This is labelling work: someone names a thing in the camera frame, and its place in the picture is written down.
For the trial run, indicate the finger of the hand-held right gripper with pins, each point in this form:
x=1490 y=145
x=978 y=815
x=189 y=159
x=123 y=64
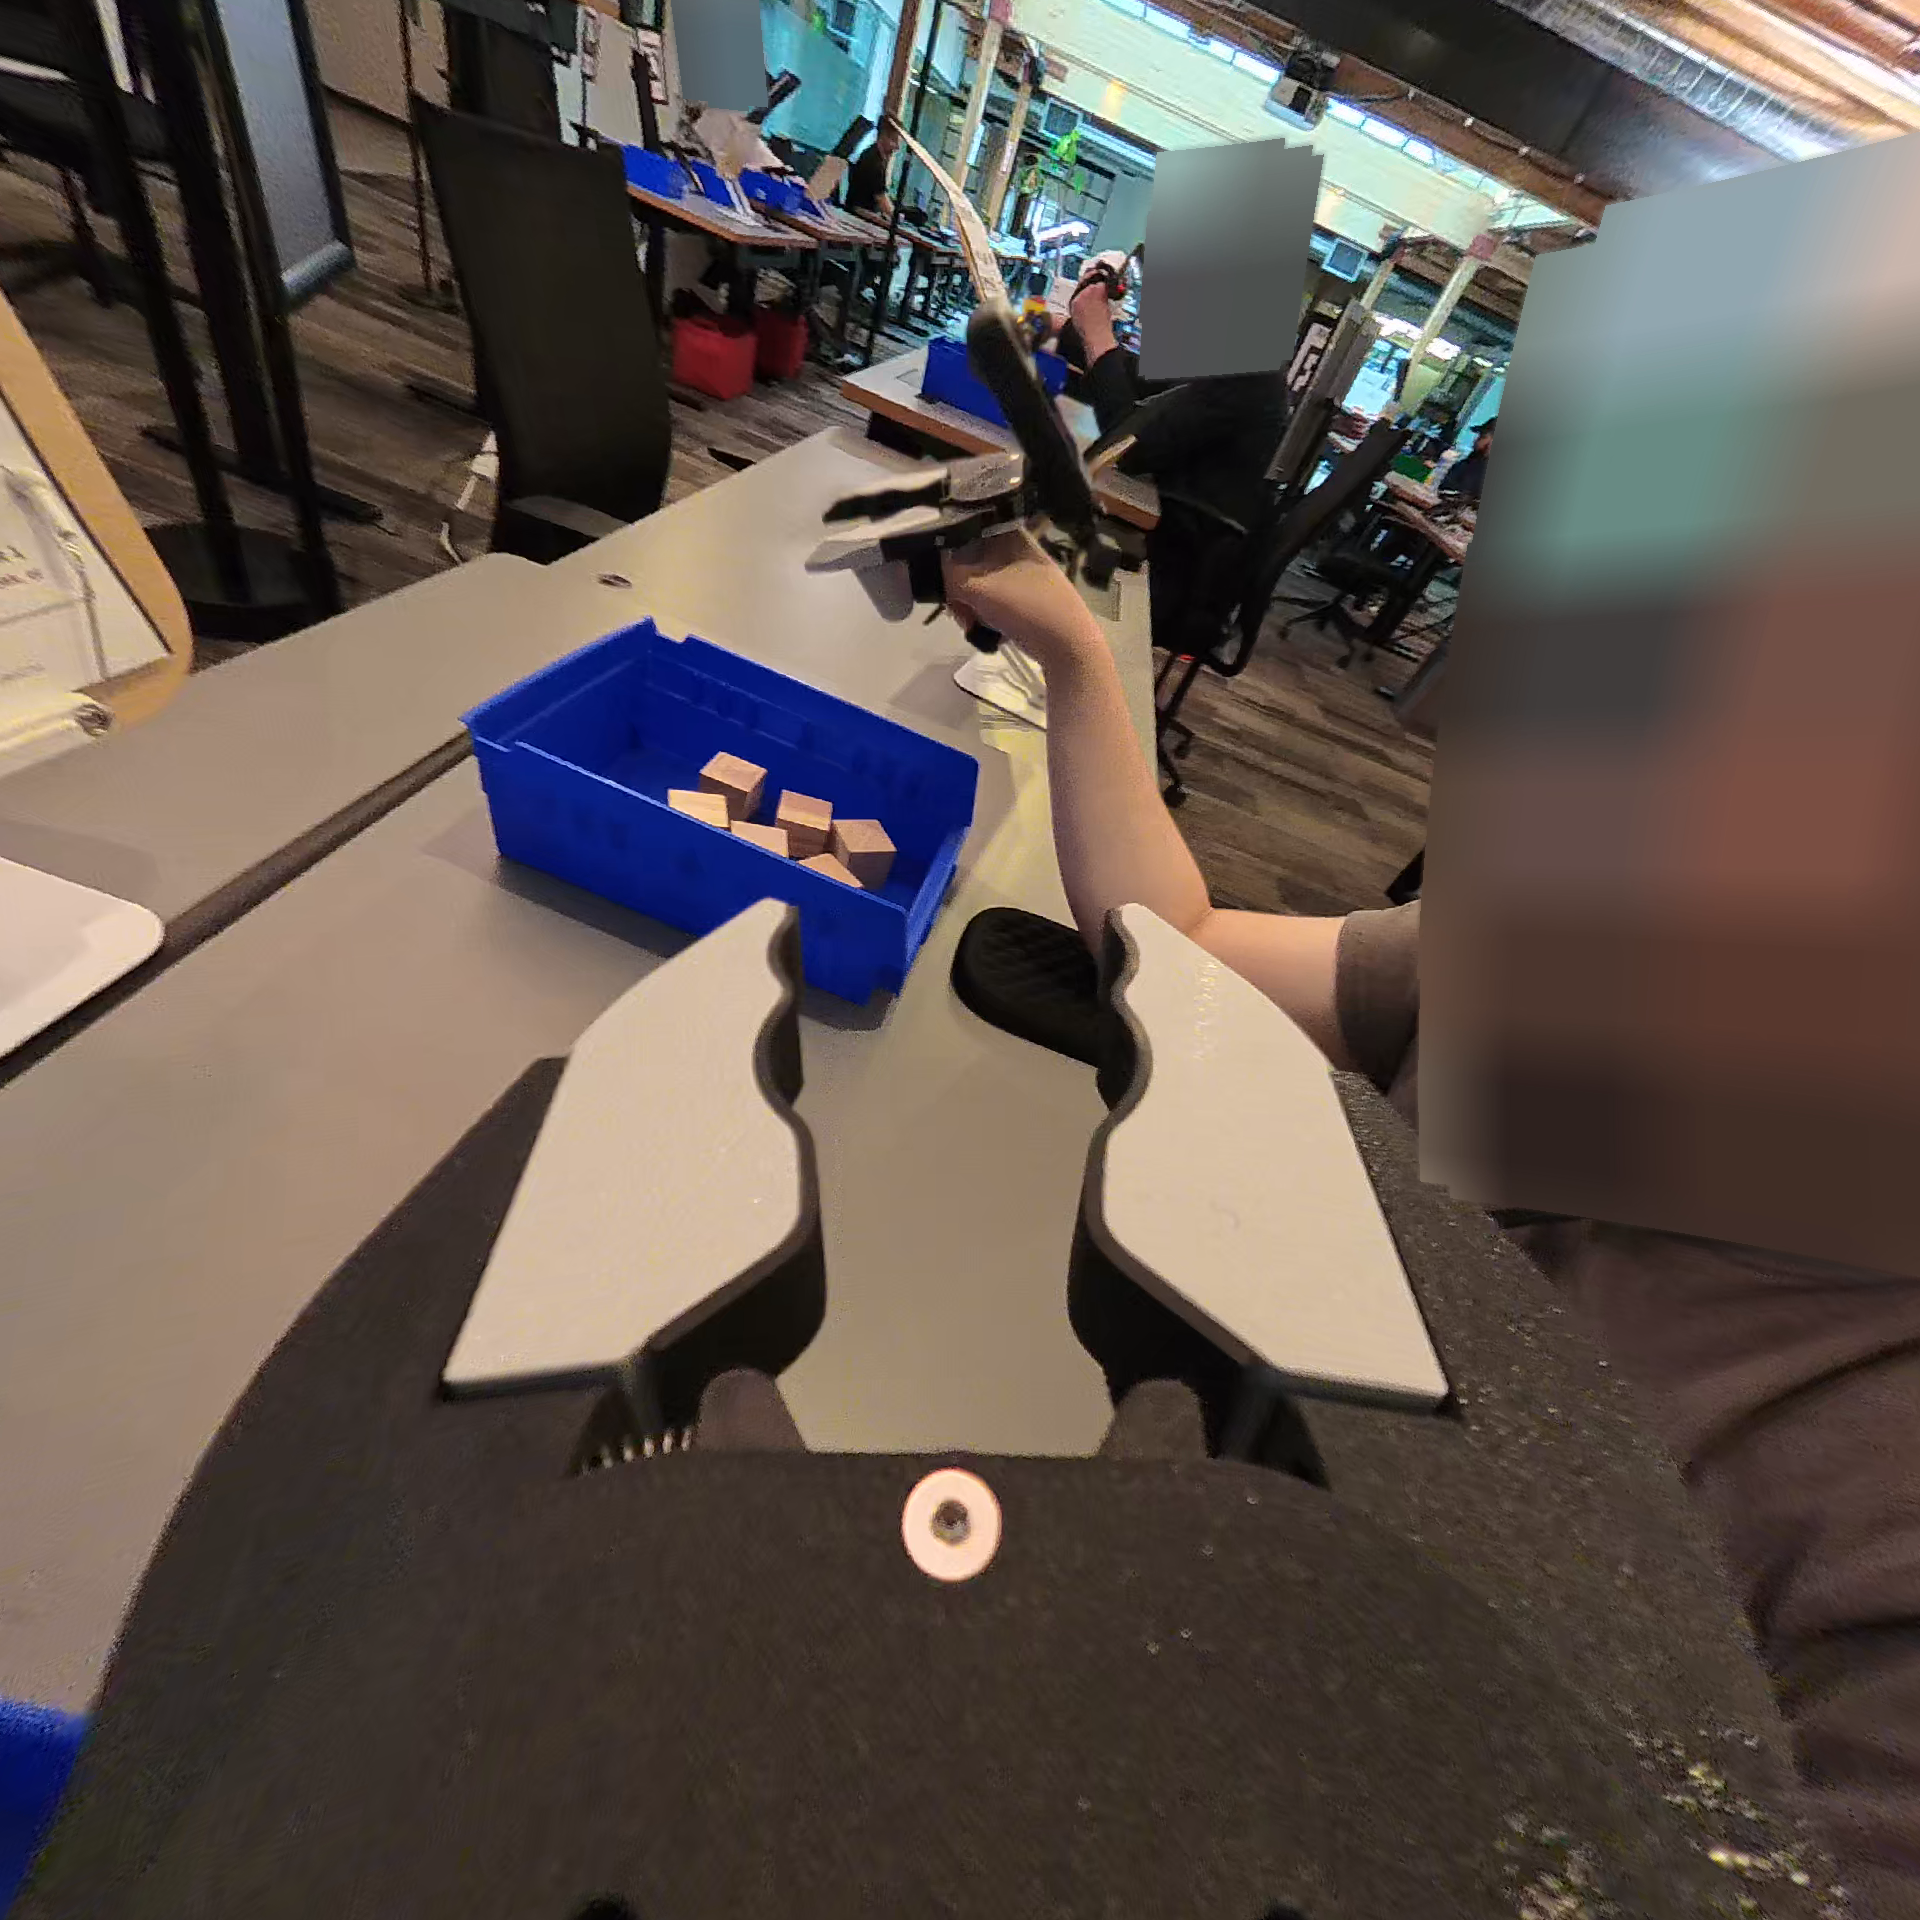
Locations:
x=938 y=488
x=914 y=538

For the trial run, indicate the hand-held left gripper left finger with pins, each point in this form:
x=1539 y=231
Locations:
x=645 y=1155

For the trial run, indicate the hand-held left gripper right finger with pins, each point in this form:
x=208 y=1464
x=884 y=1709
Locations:
x=1244 y=1184

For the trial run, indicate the pile of wooden cubes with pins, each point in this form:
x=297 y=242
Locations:
x=732 y=779

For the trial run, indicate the blue plastic bin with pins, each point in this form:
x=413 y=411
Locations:
x=960 y=372
x=661 y=171
x=599 y=809
x=779 y=193
x=31 y=1785

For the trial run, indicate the person's right forearm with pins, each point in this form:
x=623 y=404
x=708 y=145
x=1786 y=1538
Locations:
x=1096 y=749

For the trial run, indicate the person's right hand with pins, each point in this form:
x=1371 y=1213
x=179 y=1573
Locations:
x=1019 y=592

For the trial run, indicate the wooden desk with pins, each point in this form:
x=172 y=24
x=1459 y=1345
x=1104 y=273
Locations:
x=901 y=402
x=751 y=225

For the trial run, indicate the wooden board stand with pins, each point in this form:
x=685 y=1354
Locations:
x=996 y=691
x=128 y=493

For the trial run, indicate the red box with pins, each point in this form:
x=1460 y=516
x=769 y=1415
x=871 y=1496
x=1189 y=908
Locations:
x=713 y=360
x=779 y=340

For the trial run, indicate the black office chair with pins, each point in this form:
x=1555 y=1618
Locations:
x=1319 y=524

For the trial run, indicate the ceiling projector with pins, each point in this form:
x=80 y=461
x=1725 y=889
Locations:
x=1301 y=87

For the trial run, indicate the black pole stand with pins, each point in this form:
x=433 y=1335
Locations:
x=211 y=376

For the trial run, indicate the grey panel screen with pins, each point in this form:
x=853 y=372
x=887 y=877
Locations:
x=284 y=135

